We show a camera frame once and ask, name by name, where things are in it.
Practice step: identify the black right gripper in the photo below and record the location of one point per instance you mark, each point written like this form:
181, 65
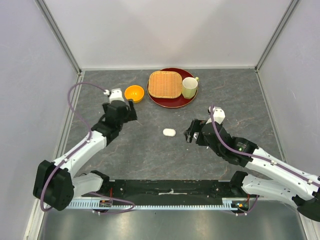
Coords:
195, 126

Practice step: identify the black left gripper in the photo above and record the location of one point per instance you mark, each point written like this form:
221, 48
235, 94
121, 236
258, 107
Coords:
130, 115

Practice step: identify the white earbud charging case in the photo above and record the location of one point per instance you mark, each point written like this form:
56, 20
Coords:
169, 132

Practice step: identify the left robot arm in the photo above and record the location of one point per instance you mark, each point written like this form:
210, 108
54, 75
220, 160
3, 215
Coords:
56, 183

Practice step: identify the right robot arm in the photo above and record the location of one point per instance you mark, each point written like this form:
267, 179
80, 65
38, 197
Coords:
285, 183

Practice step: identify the orange plastic bowl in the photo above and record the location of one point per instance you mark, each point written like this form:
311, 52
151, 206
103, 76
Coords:
135, 93

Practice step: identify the pale green mug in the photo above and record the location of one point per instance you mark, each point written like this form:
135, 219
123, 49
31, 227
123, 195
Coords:
190, 87

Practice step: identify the woven bamboo basket tray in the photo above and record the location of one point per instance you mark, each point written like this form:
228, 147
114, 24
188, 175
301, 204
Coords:
165, 84

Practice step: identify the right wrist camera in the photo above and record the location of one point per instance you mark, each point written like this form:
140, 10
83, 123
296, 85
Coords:
218, 115

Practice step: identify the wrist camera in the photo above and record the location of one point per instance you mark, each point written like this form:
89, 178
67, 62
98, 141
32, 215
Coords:
218, 115
115, 95

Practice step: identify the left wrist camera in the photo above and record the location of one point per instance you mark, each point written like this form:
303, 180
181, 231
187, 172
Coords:
115, 95

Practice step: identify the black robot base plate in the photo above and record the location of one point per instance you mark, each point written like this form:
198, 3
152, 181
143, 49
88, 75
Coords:
170, 192

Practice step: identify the light blue cable duct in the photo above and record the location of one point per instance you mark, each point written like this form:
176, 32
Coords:
91, 203

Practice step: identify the aluminium frame post left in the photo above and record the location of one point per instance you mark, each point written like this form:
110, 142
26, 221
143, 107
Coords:
58, 34

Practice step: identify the aluminium frame post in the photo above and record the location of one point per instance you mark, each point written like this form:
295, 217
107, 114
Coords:
58, 34
276, 34

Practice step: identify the aluminium frame post right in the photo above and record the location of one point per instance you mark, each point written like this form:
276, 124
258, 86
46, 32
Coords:
276, 34

